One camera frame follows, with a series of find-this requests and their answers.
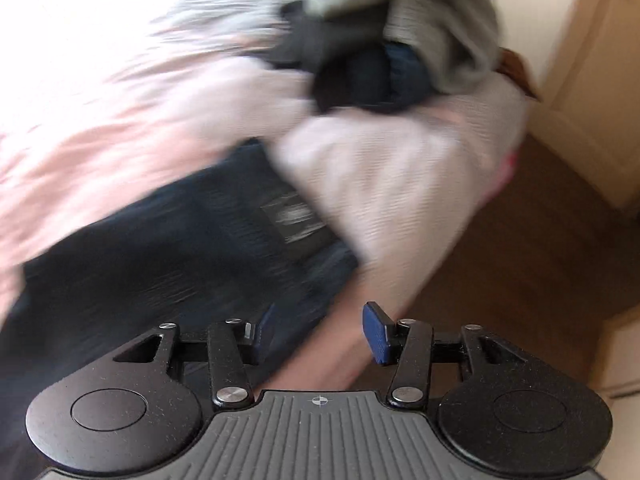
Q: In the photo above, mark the dark grey pants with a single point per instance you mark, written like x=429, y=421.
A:
x=310, y=40

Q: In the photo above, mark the blue jeans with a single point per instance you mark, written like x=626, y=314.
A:
x=380, y=80

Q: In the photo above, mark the grey knit garment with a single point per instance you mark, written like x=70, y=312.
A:
x=415, y=17

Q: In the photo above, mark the brown wooden furniture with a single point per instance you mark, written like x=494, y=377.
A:
x=517, y=72

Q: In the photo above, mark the black denim pants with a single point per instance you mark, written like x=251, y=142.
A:
x=150, y=260

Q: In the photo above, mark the pile of grey and dark clothes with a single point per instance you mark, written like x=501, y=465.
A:
x=460, y=25

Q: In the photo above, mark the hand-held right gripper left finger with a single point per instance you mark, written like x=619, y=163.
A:
x=265, y=332

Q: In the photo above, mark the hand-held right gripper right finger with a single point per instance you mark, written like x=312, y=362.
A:
x=377, y=332

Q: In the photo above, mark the bed with pink-white blanket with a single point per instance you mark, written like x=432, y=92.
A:
x=125, y=110

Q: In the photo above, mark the cream door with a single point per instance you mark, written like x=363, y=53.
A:
x=595, y=85

